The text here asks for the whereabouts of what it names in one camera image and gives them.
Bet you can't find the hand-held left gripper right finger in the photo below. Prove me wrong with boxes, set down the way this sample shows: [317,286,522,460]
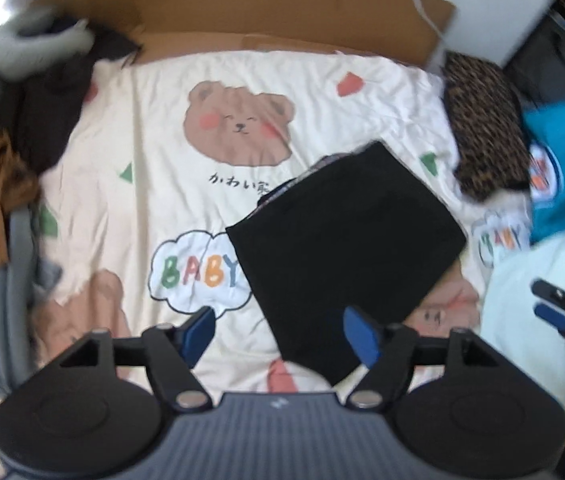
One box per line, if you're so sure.
[343,306,505,409]

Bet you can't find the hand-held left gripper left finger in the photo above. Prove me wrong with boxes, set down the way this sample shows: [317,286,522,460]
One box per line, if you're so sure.
[60,306,216,411]

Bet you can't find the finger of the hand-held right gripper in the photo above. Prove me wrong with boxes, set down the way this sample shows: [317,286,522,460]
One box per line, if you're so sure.
[532,280,565,306]
[533,302,565,336]

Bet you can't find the black bear print shorts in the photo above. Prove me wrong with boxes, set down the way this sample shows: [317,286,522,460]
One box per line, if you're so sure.
[226,141,467,391]

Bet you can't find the black clothes pile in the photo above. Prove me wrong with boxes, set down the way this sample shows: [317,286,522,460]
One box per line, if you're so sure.
[12,20,143,173]

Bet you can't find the pale green cloth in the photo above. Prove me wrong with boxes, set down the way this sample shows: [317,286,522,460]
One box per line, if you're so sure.
[479,230,565,411]

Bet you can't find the leopard print cloth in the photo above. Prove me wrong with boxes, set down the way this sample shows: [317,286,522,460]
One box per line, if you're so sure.
[442,52,533,203]

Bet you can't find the light blue denim jeans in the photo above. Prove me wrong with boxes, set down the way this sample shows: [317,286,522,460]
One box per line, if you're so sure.
[0,205,63,396]

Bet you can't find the cream bear printed blanket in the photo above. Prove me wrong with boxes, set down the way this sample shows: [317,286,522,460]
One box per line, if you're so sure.
[37,50,533,396]

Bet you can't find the dark bag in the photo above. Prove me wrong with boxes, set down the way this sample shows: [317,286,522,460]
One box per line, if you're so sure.
[505,10,565,106]

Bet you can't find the grey neck pillow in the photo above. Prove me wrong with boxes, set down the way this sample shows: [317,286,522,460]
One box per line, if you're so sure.
[0,7,96,81]

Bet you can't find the brown cardboard sheet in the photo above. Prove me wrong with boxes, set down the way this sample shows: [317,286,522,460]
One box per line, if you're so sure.
[37,0,458,68]

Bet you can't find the white cable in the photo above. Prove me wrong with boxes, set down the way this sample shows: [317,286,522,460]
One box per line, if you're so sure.
[407,0,448,71]

